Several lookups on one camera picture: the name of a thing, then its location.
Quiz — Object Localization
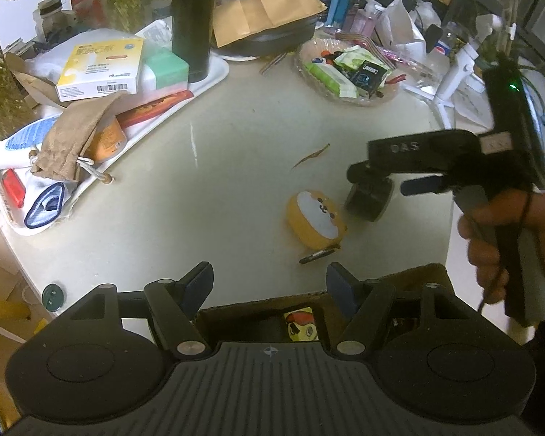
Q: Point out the tall glass vase with bamboo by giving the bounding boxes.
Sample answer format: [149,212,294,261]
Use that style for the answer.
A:
[0,22,38,142]

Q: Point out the black zip case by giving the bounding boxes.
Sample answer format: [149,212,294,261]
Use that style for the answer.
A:
[210,15,319,58]

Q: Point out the wide black tape roll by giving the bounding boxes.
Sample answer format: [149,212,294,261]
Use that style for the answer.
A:
[344,176,395,223]

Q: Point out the yellow and white carton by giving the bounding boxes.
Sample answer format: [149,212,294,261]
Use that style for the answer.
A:
[55,36,145,103]

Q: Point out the round orange plush toy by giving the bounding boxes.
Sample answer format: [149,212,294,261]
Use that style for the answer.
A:
[286,190,348,265]

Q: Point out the brown paper envelope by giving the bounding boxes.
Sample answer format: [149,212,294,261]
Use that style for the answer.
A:
[212,0,328,49]

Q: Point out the cardboard box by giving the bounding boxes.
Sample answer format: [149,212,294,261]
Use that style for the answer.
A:
[192,262,456,356]

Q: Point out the black thermos bottle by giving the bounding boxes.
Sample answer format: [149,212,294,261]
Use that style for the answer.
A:
[171,0,217,84]

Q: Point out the white plastic tray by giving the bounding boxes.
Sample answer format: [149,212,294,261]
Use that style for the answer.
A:
[0,19,231,237]

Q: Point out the green round cap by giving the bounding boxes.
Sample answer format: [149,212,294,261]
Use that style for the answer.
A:
[42,283,67,312]

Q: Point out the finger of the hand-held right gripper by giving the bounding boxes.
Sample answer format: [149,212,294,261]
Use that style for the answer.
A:
[401,175,449,196]
[346,159,395,183]

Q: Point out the glass bowl of snack packets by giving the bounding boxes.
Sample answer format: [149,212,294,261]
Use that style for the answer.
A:
[294,37,403,108]

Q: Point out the brown drawstring pouch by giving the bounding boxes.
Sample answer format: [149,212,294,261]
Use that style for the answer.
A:
[28,92,120,188]

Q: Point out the blue carton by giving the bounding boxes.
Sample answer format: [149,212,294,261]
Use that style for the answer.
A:
[328,0,360,29]

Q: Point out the red flat packet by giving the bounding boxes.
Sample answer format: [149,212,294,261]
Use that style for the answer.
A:
[117,90,195,129]

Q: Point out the dried brown leaf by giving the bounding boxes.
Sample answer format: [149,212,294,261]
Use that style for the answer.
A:
[292,144,332,170]

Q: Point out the orange jar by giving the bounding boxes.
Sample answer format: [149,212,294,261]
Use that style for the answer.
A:
[85,117,129,165]

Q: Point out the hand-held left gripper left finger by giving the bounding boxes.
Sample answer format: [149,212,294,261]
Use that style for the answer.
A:
[59,261,215,359]

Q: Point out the white tripod stand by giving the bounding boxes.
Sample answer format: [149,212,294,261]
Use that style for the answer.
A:
[403,13,506,131]

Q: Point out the blue and white packet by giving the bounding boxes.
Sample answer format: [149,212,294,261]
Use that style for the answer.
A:
[23,181,67,229]

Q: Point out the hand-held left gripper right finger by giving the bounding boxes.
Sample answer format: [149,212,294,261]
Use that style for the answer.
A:
[326,262,480,358]

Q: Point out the white and blue tube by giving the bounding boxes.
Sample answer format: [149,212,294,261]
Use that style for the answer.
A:
[0,115,61,172]

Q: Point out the white plastic bag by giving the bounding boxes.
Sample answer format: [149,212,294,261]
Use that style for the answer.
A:
[374,0,426,61]

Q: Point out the mint green box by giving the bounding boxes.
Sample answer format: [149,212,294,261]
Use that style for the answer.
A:
[144,49,190,92]

